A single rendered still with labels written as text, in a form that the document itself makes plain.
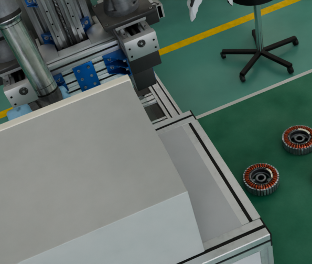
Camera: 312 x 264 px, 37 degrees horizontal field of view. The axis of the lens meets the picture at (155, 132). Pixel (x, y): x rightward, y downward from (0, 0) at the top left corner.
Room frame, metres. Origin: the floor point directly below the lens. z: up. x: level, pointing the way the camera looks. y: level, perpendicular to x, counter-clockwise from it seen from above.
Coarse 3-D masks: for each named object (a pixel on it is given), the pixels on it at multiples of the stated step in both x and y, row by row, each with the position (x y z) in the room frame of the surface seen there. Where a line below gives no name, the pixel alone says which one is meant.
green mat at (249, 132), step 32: (256, 96) 1.31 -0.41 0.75; (288, 96) 1.26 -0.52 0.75; (224, 128) 1.20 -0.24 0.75; (256, 128) 1.15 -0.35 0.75; (224, 160) 1.05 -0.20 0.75; (256, 160) 1.01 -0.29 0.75; (288, 160) 0.96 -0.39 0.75; (288, 192) 0.84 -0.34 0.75; (288, 224) 0.74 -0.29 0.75; (288, 256) 0.64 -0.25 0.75
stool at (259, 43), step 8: (240, 0) 2.38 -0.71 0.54; (248, 0) 2.35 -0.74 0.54; (256, 0) 2.33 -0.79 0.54; (264, 0) 2.32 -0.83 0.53; (272, 0) 2.34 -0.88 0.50; (256, 8) 2.47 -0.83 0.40; (256, 16) 2.47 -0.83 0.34; (256, 24) 2.47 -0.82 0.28; (256, 32) 2.48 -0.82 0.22; (256, 40) 2.48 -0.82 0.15; (288, 40) 2.50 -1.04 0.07; (296, 40) 2.50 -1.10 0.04; (264, 48) 2.49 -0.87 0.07; (272, 48) 2.48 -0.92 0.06; (224, 56) 2.60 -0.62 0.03; (256, 56) 2.44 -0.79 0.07; (264, 56) 2.43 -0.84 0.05; (272, 56) 2.39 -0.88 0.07; (248, 64) 2.38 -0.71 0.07; (288, 64) 2.25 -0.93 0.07; (240, 72) 2.32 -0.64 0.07; (288, 72) 2.26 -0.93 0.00
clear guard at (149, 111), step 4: (140, 96) 1.13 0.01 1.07; (144, 96) 1.12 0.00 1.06; (140, 100) 1.11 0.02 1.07; (144, 100) 1.10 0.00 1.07; (144, 104) 1.08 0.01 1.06; (148, 104) 1.08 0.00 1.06; (144, 108) 1.06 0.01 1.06; (148, 108) 1.06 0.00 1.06; (148, 112) 1.04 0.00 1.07; (152, 112) 1.04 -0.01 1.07; (148, 116) 1.02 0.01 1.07; (152, 116) 1.02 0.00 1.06; (152, 120) 1.00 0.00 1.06; (156, 120) 1.00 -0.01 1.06
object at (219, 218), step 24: (168, 120) 0.92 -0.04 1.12; (192, 120) 0.90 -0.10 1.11; (168, 144) 0.84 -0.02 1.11; (192, 144) 0.81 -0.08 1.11; (192, 168) 0.74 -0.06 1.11; (216, 168) 0.71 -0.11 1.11; (192, 192) 0.67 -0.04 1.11; (216, 192) 0.65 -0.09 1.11; (240, 192) 0.63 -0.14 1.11; (216, 216) 0.58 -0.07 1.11; (240, 216) 0.56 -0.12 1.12; (216, 240) 0.53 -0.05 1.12; (240, 240) 0.51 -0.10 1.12; (264, 240) 0.50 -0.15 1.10
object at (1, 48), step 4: (0, 40) 1.64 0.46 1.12; (4, 40) 1.65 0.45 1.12; (0, 44) 1.64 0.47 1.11; (4, 44) 1.64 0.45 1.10; (0, 48) 1.64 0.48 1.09; (4, 48) 1.64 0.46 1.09; (8, 48) 1.64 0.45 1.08; (0, 52) 1.64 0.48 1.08; (4, 52) 1.63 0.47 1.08; (8, 52) 1.63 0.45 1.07; (12, 52) 1.63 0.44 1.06; (0, 56) 1.63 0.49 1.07; (4, 56) 1.63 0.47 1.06; (8, 56) 1.63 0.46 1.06; (12, 56) 1.63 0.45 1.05; (0, 60) 1.63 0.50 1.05; (4, 60) 1.63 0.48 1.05; (8, 60) 1.63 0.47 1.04
